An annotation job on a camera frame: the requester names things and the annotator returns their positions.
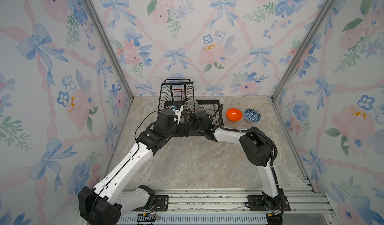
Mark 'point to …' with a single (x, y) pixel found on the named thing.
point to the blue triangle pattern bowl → (252, 115)
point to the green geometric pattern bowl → (192, 106)
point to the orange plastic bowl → (234, 114)
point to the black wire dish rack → (178, 94)
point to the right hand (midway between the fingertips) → (186, 113)
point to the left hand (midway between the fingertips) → (184, 120)
